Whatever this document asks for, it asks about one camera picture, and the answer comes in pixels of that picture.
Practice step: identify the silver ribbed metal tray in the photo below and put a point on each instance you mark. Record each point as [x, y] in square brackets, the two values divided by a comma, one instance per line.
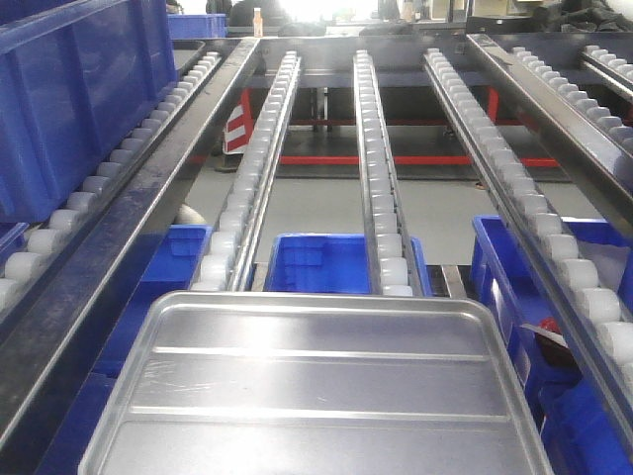
[283, 383]

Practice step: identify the dark tray upper left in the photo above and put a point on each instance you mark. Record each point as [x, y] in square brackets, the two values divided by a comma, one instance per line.
[187, 53]

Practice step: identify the blue bin lower centre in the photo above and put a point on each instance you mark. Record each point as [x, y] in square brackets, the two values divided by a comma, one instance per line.
[319, 263]

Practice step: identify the centre roller track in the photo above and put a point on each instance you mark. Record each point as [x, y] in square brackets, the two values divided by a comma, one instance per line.
[391, 260]

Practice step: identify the roller track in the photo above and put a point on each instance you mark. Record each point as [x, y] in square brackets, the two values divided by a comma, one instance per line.
[391, 260]
[28, 250]
[579, 100]
[595, 322]
[227, 264]

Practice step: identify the red white striped sign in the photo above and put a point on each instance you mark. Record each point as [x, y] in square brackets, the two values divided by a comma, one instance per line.
[239, 126]

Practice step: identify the blue bin lower left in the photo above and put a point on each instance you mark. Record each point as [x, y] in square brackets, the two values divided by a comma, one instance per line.
[171, 269]

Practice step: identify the orange bottle in background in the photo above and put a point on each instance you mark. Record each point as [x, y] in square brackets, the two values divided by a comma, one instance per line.
[257, 23]

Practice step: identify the blue crate in background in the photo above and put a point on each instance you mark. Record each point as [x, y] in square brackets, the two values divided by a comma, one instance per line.
[200, 26]

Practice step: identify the red packet in bin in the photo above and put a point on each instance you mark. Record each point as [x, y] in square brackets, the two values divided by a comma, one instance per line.
[549, 329]

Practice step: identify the far left roller track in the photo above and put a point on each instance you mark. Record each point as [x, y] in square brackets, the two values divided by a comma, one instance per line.
[28, 250]

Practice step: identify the large blue bin upper left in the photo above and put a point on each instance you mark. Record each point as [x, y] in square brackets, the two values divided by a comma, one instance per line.
[76, 77]

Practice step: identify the far right roller track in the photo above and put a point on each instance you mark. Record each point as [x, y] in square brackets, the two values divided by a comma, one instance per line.
[579, 100]

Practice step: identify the blue bin lower right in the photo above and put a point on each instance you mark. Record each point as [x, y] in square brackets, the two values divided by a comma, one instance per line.
[573, 425]

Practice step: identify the right steel divider rail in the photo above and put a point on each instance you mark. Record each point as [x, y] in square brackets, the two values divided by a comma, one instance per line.
[599, 166]

